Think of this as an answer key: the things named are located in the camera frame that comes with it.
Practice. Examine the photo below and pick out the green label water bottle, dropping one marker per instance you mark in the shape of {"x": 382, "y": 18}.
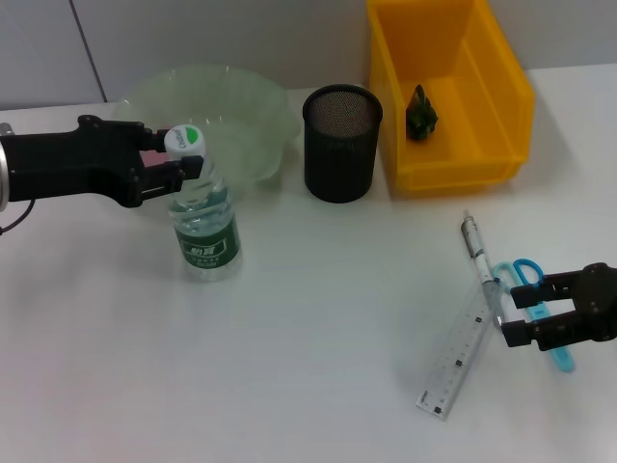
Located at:
{"x": 207, "y": 241}

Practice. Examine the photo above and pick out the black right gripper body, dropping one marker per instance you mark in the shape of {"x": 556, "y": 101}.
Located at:
{"x": 602, "y": 304}

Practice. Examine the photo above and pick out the green plastic wrapper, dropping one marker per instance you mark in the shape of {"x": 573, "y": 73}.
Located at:
{"x": 423, "y": 118}

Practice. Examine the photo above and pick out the black mesh pen holder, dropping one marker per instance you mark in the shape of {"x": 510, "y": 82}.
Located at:
{"x": 340, "y": 144}

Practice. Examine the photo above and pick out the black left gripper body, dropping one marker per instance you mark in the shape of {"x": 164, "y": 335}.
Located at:
{"x": 72, "y": 164}

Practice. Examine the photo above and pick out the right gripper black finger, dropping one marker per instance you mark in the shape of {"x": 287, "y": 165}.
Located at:
{"x": 535, "y": 333}
{"x": 535, "y": 295}

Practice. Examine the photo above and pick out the clear plastic ruler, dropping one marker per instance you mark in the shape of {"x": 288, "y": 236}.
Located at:
{"x": 450, "y": 371}

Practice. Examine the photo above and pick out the blue scissors with sheath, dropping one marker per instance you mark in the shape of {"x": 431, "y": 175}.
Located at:
{"x": 528, "y": 270}

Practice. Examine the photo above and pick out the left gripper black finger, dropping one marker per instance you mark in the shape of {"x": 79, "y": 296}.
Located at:
{"x": 169, "y": 181}
{"x": 155, "y": 140}

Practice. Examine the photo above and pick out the yellow plastic bin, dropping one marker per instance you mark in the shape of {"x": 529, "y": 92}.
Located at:
{"x": 482, "y": 144}

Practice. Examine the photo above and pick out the translucent green fruit bowl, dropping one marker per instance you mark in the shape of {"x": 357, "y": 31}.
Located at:
{"x": 241, "y": 120}

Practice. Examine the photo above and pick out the silver white pen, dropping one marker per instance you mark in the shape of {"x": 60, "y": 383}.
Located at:
{"x": 479, "y": 255}

